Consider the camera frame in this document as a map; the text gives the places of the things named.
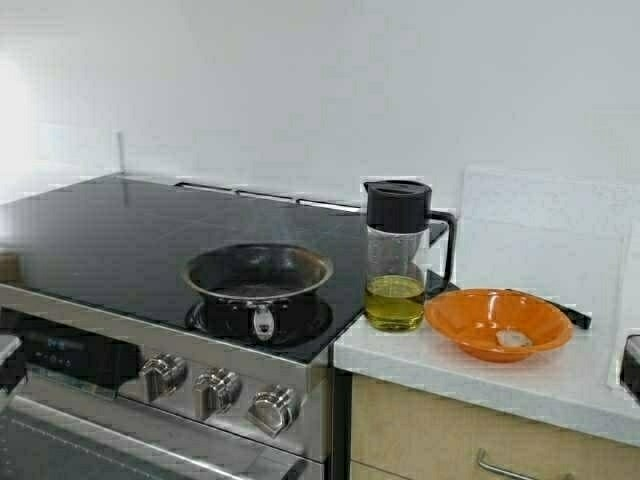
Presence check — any black frying pan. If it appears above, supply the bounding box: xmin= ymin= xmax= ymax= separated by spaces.
xmin=182 ymin=243 xmax=334 ymax=346

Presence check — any glass oil pitcher black lid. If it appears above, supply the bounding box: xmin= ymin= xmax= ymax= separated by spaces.
xmin=364 ymin=179 xmax=457 ymax=332

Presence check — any black spatula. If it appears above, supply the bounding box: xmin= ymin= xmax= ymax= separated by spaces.
xmin=426 ymin=272 xmax=592 ymax=330

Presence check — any orange plastic bowl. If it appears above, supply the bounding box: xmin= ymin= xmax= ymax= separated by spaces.
xmin=424 ymin=288 xmax=574 ymax=363

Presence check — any right chrome stove knob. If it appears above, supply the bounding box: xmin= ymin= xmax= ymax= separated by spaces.
xmin=246 ymin=384 xmax=302 ymax=444

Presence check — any chrome stove knob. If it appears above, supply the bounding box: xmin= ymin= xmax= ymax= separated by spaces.
xmin=192 ymin=367 xmax=242 ymax=420
xmin=139 ymin=353 xmax=188 ymax=403
xmin=246 ymin=384 xmax=302 ymax=444

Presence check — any middle chrome stove knob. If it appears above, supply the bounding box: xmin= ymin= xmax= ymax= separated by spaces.
xmin=192 ymin=367 xmax=242 ymax=420

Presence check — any left chrome stove knob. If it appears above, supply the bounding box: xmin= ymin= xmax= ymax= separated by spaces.
xmin=139 ymin=353 xmax=188 ymax=403

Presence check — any wooden cabinet drawer front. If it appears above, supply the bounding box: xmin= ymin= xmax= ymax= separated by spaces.
xmin=350 ymin=375 xmax=639 ymax=479

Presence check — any stainless steel stove range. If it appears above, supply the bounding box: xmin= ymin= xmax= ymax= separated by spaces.
xmin=1 ymin=174 xmax=367 ymax=479

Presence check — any black object at right edge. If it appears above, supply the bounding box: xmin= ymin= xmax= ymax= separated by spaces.
xmin=619 ymin=335 xmax=640 ymax=402

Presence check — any oven door handle bar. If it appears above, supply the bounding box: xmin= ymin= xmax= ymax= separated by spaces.
xmin=1 ymin=398 xmax=306 ymax=479

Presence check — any metal drawer handle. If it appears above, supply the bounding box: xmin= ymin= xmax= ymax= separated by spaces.
xmin=475 ymin=448 xmax=576 ymax=480

